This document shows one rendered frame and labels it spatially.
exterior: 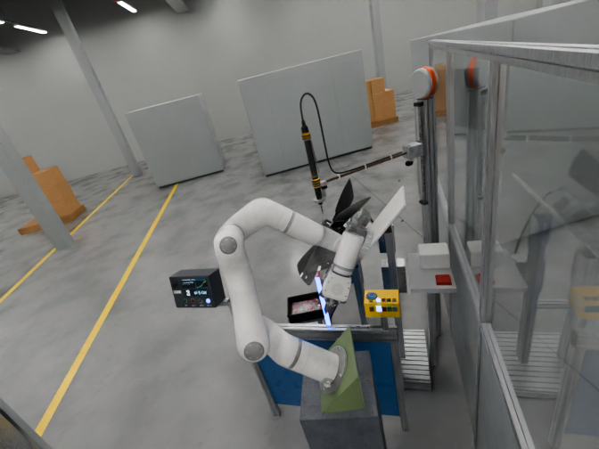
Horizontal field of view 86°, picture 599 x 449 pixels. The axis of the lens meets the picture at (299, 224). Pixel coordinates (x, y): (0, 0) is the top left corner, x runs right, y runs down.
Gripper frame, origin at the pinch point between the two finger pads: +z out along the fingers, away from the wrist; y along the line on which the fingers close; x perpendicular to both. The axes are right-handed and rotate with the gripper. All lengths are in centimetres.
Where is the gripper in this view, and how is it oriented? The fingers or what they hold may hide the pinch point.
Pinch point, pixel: (328, 308)
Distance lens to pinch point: 130.9
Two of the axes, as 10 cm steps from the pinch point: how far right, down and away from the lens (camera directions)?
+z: -3.0, 9.5, 1.2
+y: 9.5, 2.9, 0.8
